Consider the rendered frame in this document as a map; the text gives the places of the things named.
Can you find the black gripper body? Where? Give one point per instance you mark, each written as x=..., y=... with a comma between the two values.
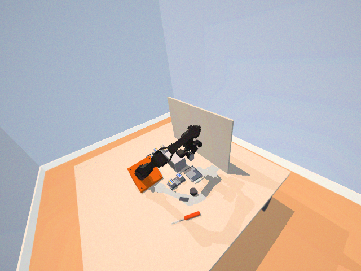
x=188, y=146

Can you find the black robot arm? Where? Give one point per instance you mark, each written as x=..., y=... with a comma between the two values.
x=159, y=160

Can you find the orange-handled screwdriver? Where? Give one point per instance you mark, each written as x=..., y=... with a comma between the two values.
x=189, y=216

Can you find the beige flat panel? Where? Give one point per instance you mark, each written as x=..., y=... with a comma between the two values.
x=215, y=135

